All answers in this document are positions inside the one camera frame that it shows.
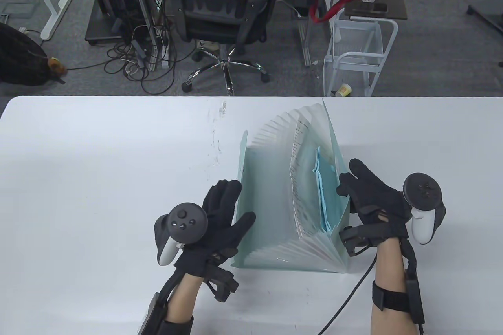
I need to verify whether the person's right hand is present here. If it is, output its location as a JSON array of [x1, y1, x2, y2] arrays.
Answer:
[[336, 159, 413, 248]]

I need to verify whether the person's left hand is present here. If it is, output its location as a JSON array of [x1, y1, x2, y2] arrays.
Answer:
[[174, 180, 257, 278]]

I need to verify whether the light green accordion folder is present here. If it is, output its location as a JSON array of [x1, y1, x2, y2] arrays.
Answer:
[[230, 99, 350, 274]]

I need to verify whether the blue paper document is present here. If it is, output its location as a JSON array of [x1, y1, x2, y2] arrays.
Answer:
[[312, 146, 335, 233]]

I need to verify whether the person's right forearm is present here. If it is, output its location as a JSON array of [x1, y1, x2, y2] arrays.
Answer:
[[370, 238, 418, 335]]

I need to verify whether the black and white controller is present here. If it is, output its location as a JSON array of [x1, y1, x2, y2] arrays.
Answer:
[[154, 202, 208, 267], [403, 172, 447, 245]]

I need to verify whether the black labelled wrist box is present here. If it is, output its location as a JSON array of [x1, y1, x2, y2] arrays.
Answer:
[[137, 292, 170, 335], [405, 278, 426, 326]]

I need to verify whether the black smartphone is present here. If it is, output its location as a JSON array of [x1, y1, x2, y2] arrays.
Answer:
[[351, 2, 387, 13]]

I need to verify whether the black stand base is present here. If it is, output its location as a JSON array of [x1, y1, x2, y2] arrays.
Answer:
[[467, 0, 503, 39]]

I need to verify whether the brown plush toy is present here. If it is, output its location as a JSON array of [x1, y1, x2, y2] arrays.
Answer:
[[47, 57, 67, 75]]

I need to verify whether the black backpack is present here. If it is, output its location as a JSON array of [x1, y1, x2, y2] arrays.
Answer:
[[0, 22, 65, 86]]

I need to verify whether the grey floor hatch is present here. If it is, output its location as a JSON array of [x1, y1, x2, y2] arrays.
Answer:
[[0, 2, 38, 19]]

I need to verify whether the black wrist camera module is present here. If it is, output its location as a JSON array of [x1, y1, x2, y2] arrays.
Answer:
[[204, 264, 240, 303], [339, 225, 378, 257]]

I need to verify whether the black wrist strap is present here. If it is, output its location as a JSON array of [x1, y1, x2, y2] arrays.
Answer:
[[157, 315, 194, 335], [372, 281, 411, 312]]

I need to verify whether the black glove cable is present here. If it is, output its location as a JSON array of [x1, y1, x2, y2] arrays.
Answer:
[[318, 251, 380, 335]]

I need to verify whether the aluminium frame foot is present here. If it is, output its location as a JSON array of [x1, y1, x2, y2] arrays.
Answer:
[[298, 21, 313, 66]]

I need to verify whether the tangle of black cables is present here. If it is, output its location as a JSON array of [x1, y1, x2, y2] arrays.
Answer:
[[104, 25, 195, 94]]

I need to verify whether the white wire rolling cart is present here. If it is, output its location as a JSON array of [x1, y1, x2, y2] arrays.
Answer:
[[323, 16, 398, 97]]

